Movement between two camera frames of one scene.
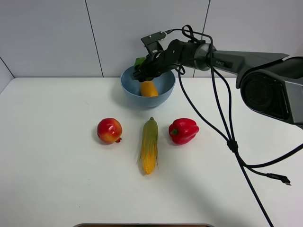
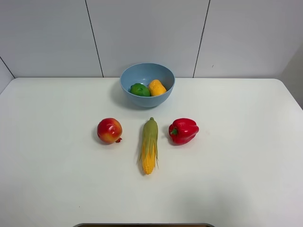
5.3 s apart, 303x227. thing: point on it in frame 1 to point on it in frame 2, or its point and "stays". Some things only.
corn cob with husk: x=149 y=150 stays
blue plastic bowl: x=165 y=83 stays
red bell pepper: x=183 y=131 stays
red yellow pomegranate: x=109 y=130 stays
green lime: x=138 y=60 to x=139 y=90
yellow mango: x=148 y=89 to x=156 y=88
